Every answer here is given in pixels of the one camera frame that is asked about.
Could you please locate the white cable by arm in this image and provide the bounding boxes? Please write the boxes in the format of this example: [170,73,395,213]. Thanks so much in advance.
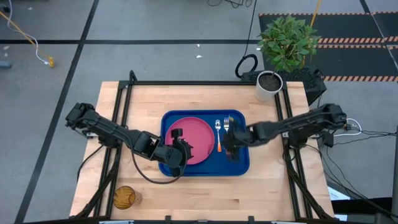
[333,117,363,138]

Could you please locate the pink round plate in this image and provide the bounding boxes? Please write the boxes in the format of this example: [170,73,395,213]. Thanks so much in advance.
[164,116,216,166]

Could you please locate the spoon with orange handle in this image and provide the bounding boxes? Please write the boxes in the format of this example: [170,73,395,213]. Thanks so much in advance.
[215,119,223,153]

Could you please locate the yellow floor cable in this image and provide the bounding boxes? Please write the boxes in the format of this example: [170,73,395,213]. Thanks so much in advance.
[0,10,55,68]

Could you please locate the black looped floor cable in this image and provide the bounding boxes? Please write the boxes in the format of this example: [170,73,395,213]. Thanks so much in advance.
[234,0,259,79]

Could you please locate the green plant in white pot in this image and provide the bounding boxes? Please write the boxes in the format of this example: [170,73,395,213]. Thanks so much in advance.
[254,14,319,103]

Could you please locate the black power brick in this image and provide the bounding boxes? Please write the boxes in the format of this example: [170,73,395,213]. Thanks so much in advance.
[322,131,335,149]

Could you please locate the black aluminium table frame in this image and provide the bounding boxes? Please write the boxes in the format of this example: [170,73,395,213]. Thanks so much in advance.
[73,70,334,221]

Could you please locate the white floor cable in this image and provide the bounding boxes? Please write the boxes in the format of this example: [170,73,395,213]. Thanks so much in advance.
[6,0,51,67]

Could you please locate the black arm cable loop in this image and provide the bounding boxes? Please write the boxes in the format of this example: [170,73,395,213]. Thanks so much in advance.
[130,148,188,185]

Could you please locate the black base cable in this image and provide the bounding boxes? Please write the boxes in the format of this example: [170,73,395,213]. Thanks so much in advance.
[76,144,105,182]

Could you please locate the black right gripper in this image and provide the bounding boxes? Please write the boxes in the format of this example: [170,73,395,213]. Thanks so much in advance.
[221,117,256,163]

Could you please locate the amber transparent cup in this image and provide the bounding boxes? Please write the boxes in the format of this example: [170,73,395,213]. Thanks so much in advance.
[112,185,144,210]

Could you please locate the white paper sheet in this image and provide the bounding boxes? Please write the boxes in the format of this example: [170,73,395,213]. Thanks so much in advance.
[327,185,351,202]

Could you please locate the blue plastic tray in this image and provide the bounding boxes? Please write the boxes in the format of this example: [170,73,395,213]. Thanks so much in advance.
[158,108,251,177]

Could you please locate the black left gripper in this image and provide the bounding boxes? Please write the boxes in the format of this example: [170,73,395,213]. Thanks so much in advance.
[169,127,194,178]

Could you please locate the yellow strap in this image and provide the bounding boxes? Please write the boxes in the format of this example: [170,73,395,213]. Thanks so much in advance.
[298,0,323,68]

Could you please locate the black mat orange stripes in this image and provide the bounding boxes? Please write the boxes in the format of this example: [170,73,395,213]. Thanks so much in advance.
[258,11,398,83]

